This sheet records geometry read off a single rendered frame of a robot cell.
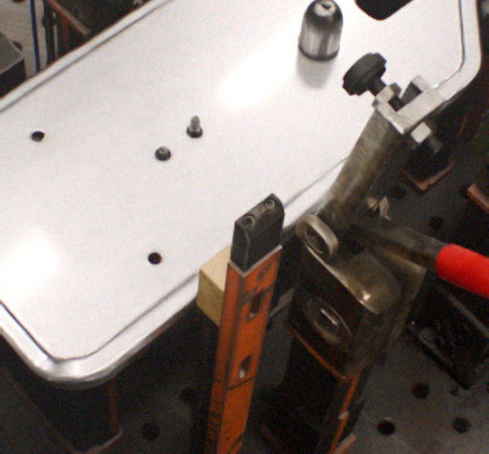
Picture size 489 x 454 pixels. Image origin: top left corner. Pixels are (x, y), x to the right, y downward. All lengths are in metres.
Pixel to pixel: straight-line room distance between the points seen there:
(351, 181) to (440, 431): 0.46
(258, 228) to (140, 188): 0.25
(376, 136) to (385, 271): 0.15
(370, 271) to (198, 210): 0.14
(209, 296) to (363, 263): 0.10
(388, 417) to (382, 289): 0.36
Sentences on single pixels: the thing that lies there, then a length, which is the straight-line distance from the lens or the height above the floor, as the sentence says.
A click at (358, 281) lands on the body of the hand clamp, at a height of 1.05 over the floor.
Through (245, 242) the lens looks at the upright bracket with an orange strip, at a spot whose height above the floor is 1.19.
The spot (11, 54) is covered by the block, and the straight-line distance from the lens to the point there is 0.99.
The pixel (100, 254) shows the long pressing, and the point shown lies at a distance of 0.87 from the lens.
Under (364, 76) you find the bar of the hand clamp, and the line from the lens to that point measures 0.69.
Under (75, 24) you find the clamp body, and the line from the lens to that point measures 1.07.
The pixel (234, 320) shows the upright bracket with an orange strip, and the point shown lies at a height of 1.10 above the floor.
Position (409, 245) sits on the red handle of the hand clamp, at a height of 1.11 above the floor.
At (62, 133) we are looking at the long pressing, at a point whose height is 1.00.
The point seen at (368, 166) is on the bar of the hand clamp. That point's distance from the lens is 0.72.
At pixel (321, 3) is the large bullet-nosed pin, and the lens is 0.94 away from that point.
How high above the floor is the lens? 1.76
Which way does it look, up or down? 59 degrees down
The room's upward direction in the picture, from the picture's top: 8 degrees clockwise
